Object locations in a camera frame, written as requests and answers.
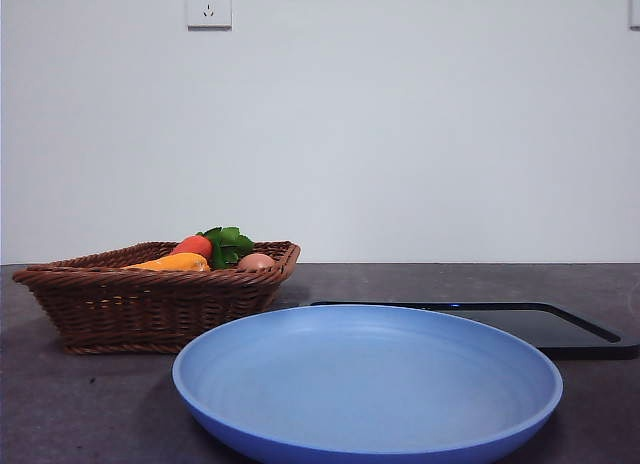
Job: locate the orange-yellow corn cob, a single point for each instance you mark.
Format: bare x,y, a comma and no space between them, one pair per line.
175,263

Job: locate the blue round plate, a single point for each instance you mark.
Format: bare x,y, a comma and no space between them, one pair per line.
365,384

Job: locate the brown wicker basket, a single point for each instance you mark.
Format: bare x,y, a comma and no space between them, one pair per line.
150,309

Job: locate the brown egg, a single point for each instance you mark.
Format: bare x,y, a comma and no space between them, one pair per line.
256,262

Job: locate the green leafy vegetable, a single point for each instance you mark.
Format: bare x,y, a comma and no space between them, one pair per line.
230,244

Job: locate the orange carrot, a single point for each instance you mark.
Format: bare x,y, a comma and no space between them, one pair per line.
192,245

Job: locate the black rectangular tray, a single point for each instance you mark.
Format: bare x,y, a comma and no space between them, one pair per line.
550,329

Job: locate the white wall socket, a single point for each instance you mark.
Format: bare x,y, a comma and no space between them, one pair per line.
209,6
635,6

